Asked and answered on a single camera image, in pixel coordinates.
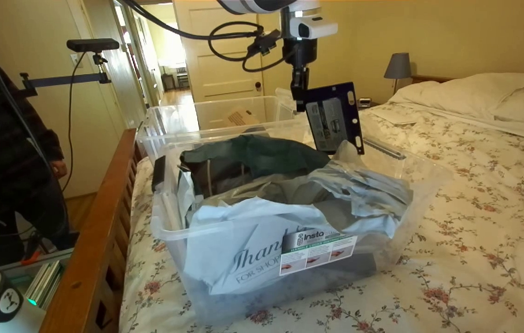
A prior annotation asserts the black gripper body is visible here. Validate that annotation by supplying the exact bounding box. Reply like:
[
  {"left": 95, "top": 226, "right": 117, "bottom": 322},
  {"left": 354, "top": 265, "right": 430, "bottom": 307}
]
[{"left": 284, "top": 39, "right": 317, "bottom": 68}]

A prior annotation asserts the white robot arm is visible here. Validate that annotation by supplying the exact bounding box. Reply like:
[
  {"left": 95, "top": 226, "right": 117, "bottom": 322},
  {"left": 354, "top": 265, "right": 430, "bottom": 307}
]
[{"left": 217, "top": 0, "right": 339, "bottom": 104}]

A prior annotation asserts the clear plastic bin with boxes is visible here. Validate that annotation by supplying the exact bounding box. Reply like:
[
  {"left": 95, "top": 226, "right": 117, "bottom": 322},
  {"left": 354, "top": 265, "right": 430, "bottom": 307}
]
[{"left": 137, "top": 89, "right": 358, "bottom": 155}]

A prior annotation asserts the grey remote on bed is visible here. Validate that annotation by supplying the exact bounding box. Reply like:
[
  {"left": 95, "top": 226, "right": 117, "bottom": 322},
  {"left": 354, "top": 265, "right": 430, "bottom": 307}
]
[{"left": 365, "top": 137, "right": 406, "bottom": 159}]

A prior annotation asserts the white panel door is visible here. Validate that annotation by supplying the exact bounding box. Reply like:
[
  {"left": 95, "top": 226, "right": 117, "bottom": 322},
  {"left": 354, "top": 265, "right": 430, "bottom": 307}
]
[{"left": 174, "top": 0, "right": 280, "bottom": 102}]

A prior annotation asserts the grey bedside lamp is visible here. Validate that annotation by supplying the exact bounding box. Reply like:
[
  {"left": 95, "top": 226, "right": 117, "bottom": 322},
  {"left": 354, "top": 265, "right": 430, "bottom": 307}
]
[{"left": 385, "top": 52, "right": 411, "bottom": 91}]

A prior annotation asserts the dark teal cloth bag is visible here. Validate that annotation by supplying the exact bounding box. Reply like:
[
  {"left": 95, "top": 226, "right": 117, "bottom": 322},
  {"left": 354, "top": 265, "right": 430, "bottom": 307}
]
[{"left": 180, "top": 135, "right": 330, "bottom": 196}]

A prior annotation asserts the clear plastic bin with bags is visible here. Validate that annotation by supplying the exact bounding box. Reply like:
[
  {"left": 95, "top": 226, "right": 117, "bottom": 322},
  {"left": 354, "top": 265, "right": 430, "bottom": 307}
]
[{"left": 150, "top": 142, "right": 450, "bottom": 326}]

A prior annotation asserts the white printed mailer bag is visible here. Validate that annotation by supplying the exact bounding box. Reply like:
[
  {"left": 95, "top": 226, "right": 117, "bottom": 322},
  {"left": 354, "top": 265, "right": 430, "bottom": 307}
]
[{"left": 184, "top": 198, "right": 335, "bottom": 296}]

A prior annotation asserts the white pillow near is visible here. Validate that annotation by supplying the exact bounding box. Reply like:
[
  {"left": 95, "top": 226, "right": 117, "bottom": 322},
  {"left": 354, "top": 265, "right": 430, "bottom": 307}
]
[{"left": 393, "top": 72, "right": 524, "bottom": 120}]

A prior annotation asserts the floral bedspread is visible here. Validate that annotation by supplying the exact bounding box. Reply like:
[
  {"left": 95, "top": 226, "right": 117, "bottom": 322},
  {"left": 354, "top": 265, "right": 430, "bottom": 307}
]
[{"left": 119, "top": 104, "right": 524, "bottom": 333}]

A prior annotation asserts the wooden bed footboard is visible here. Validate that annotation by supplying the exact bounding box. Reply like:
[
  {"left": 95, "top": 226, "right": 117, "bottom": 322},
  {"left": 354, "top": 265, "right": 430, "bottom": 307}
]
[{"left": 41, "top": 129, "right": 141, "bottom": 333}]

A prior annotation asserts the person in dark clothes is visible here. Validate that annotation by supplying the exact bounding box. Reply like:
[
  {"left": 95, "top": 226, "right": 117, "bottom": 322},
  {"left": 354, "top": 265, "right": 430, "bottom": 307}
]
[{"left": 0, "top": 68, "right": 74, "bottom": 265}]

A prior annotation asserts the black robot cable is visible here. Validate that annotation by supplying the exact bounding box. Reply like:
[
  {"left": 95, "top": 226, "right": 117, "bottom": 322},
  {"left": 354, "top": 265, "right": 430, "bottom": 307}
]
[{"left": 121, "top": 0, "right": 287, "bottom": 74}]

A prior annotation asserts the camera on black stand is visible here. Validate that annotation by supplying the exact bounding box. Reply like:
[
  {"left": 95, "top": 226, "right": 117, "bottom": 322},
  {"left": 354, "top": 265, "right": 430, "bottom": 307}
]
[{"left": 21, "top": 37, "right": 121, "bottom": 96}]

